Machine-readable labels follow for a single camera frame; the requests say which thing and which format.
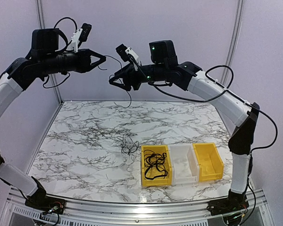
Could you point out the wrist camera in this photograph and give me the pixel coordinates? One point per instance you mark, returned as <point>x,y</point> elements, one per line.
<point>80,36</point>
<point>127,54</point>

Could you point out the white translucent bin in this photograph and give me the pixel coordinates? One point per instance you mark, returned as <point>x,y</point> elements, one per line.
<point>185,167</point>

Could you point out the yellow bin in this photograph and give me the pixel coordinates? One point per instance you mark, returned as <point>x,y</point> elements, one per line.
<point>209,161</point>
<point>156,168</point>

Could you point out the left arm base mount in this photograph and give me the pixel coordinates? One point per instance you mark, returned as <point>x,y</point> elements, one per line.
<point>40,200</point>

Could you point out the left yellow bin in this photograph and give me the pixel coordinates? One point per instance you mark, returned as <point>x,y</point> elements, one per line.
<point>156,168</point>

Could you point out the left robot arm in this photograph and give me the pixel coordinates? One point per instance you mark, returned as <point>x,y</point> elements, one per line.
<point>51,52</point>

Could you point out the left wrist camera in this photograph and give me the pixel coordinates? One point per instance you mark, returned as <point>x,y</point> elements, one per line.
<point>80,36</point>

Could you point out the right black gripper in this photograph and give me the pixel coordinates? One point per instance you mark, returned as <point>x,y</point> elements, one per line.
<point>129,74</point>

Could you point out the small black cable remnant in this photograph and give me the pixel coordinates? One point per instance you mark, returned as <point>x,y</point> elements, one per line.
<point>127,145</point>

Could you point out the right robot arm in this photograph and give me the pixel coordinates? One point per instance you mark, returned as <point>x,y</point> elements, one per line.
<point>190,77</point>

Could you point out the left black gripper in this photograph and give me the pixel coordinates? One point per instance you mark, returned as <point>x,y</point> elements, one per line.
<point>84,63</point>

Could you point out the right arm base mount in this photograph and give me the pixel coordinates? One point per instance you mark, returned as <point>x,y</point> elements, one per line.
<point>233,202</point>

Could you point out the right yellow bin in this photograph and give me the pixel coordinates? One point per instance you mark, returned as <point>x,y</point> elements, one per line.
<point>209,161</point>

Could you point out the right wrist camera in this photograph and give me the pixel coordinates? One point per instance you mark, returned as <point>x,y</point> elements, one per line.
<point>127,54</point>

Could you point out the aluminium front rail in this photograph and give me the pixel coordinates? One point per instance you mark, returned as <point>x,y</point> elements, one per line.
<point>93,213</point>

